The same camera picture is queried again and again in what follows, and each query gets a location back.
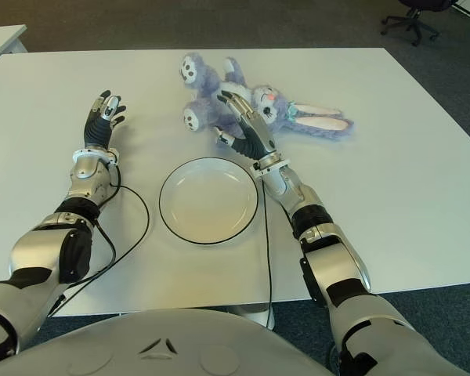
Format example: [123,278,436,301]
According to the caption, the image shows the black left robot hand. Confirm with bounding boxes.
[82,89,127,150]

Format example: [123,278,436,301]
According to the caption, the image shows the white plate black rim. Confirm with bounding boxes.
[158,157,259,246]

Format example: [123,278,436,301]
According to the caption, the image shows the white neighbouring desk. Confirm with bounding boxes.
[0,24,27,71]

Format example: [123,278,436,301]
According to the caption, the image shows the purple plush bunny doll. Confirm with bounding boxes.
[179,52,356,143]

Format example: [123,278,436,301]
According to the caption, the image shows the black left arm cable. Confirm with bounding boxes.
[49,166,150,316]

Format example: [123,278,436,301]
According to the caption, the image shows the grey table pedestal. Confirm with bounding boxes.
[226,303,276,330]

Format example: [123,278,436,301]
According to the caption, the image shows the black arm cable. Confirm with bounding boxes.
[260,178,275,328]
[49,166,150,316]

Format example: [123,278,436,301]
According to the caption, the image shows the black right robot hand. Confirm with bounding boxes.
[213,90,278,161]

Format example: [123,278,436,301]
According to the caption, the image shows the black office chair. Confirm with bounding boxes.
[379,0,454,47]

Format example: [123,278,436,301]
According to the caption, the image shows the grey robot torso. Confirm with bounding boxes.
[0,308,336,376]

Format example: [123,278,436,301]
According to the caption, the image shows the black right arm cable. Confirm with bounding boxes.
[260,178,275,328]

